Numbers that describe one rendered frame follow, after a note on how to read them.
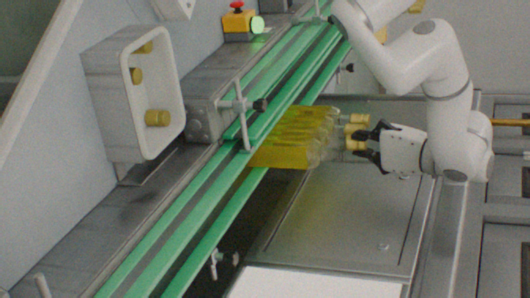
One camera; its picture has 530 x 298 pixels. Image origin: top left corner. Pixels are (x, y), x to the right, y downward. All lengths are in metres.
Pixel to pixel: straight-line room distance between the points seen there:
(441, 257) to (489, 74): 6.37
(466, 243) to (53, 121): 0.83
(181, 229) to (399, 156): 0.50
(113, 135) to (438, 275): 0.66
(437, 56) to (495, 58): 6.46
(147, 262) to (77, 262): 0.11
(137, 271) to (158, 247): 0.07
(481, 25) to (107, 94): 6.44
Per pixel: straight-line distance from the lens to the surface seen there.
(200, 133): 1.38
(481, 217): 1.46
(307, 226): 1.40
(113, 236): 1.14
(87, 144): 1.23
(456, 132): 1.18
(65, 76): 1.18
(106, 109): 1.22
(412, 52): 1.07
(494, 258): 1.37
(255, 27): 1.71
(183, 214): 1.20
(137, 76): 1.25
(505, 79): 7.62
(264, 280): 1.26
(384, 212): 1.43
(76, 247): 1.15
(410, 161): 1.38
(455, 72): 1.12
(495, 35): 7.45
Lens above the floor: 1.48
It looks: 20 degrees down
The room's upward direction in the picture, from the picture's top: 92 degrees clockwise
